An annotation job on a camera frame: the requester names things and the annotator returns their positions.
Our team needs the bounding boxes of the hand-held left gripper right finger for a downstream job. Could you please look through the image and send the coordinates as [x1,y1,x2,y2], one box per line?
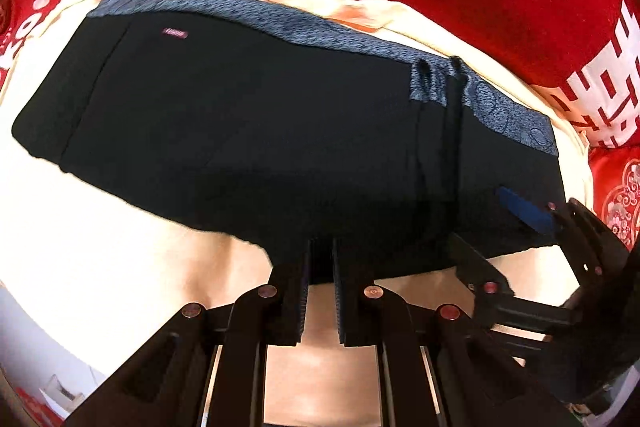
[331,237,576,427]

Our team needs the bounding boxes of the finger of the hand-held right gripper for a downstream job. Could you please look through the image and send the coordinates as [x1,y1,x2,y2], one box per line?
[447,233,583,333]
[495,186,631,288]

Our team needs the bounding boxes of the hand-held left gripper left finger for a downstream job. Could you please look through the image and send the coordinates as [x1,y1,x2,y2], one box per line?
[65,237,313,427]

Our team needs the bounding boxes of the black pants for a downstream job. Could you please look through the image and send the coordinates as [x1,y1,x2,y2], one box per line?
[11,14,568,285]

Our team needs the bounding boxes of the red embroidered pillow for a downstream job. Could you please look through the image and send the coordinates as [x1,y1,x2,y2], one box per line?
[587,147,640,253]

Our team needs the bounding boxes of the white and red box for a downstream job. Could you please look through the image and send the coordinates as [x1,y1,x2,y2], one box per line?
[10,372,76,418]

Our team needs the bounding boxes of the blue leaf-patterned cloth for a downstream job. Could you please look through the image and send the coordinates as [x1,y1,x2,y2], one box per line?
[86,0,560,158]

